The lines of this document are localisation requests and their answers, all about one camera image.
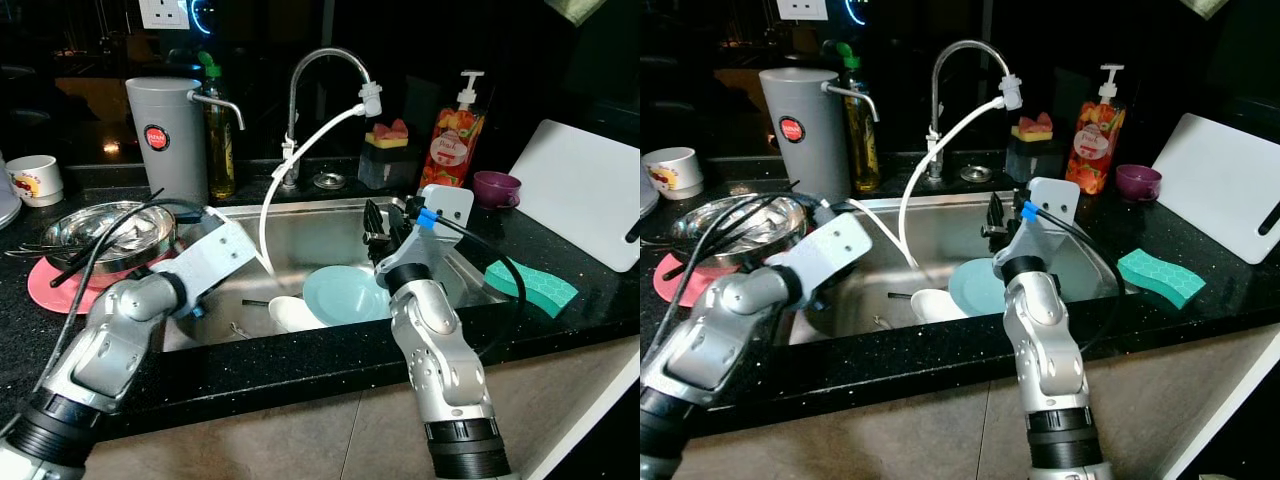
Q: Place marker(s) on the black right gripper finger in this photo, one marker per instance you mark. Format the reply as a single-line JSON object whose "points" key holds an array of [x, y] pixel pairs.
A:
{"points": [[992, 206], [1006, 210], [371, 216], [389, 220]]}

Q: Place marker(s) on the stainless steel bowl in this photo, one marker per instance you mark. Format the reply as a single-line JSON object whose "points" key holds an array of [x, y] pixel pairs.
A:
{"points": [[760, 235], [135, 250]]}

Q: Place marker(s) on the black chopstick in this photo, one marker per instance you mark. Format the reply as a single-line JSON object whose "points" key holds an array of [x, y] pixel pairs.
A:
{"points": [[105, 238], [112, 238], [735, 231], [728, 230]]}

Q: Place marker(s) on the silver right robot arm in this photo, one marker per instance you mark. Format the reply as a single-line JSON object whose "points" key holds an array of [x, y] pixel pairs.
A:
{"points": [[440, 350], [1045, 340]]}

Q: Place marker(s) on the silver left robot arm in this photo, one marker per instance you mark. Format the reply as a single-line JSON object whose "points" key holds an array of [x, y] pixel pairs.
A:
{"points": [[710, 340], [110, 340]]}

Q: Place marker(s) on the round steel countertop cap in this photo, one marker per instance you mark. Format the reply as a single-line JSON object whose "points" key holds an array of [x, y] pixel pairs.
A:
{"points": [[329, 181], [975, 174]]}

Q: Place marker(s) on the small steel utensil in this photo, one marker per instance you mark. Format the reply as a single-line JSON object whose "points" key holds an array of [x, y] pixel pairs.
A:
{"points": [[882, 322], [240, 329]]}

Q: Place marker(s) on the stainless steel sink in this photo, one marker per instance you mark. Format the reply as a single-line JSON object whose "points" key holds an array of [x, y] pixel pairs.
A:
{"points": [[950, 220], [320, 225]]}

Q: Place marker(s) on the black sponge holder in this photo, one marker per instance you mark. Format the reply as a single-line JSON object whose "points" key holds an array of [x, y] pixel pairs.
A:
{"points": [[1030, 160], [385, 168]]}

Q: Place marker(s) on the yellow and red sponge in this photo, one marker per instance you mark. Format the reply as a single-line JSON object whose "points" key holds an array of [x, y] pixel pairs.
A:
{"points": [[387, 135], [1032, 128]]}

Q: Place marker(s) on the small white bowl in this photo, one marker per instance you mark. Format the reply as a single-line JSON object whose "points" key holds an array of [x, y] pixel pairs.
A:
{"points": [[295, 315], [935, 307]]}

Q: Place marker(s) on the orange soap pump bottle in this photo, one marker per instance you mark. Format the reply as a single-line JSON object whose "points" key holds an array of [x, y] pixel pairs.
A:
{"points": [[452, 145], [1095, 140]]}

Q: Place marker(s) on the purple cup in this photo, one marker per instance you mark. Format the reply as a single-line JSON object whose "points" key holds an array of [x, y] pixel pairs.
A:
{"points": [[1138, 184], [497, 190]]}

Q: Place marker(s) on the chrome gooseneck faucet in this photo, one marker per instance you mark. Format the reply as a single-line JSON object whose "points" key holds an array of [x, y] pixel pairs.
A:
{"points": [[291, 110], [935, 100]]}

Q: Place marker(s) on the pink plate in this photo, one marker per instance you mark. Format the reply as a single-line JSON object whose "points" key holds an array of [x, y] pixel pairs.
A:
{"points": [[675, 290], [55, 295]]}

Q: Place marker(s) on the green capped oil bottle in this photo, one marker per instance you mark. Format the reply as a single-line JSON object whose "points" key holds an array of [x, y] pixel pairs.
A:
{"points": [[863, 145], [222, 150]]}

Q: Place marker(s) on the teal wavy sponge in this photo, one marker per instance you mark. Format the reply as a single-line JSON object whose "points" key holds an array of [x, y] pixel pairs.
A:
{"points": [[530, 290], [1160, 278]]}

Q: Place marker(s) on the grey water filter canister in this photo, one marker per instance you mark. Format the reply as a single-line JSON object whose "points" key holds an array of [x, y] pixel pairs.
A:
{"points": [[165, 150], [800, 140]]}

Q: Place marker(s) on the white cutting board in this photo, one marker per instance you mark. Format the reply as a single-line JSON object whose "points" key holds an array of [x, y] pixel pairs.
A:
{"points": [[575, 190], [1215, 185]]}

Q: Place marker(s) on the white printed cup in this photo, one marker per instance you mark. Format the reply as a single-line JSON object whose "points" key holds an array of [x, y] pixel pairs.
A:
{"points": [[35, 182], [672, 175]]}

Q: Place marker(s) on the hanging green cloth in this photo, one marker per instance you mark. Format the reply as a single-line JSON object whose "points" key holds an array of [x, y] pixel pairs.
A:
{"points": [[1203, 8], [575, 10]]}

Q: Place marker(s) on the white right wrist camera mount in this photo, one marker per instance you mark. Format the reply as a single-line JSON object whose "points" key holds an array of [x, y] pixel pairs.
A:
{"points": [[1055, 200], [448, 208]]}

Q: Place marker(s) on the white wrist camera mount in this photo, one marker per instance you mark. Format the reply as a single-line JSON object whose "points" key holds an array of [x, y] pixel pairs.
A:
{"points": [[825, 250], [448, 208], [1055, 200], [215, 255]]}

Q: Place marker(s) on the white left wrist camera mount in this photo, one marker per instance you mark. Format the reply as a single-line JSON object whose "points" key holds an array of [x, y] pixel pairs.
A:
{"points": [[825, 250], [215, 255]]}

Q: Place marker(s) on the white wall socket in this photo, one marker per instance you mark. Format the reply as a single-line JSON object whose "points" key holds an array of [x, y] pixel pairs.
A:
{"points": [[163, 12], [803, 9]]}

